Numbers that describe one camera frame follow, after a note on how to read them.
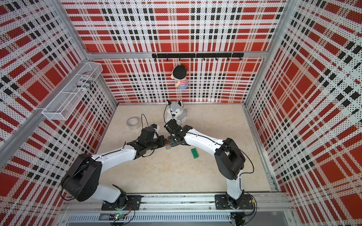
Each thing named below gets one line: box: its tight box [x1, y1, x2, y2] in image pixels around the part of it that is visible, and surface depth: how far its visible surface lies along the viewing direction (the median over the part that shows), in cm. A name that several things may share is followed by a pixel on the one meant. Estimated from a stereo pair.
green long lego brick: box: [190, 147, 199, 160], surface depth 93 cm
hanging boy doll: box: [170, 64, 189, 90], surface depth 96 cm
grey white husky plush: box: [164, 99, 190, 126], surface depth 96 cm
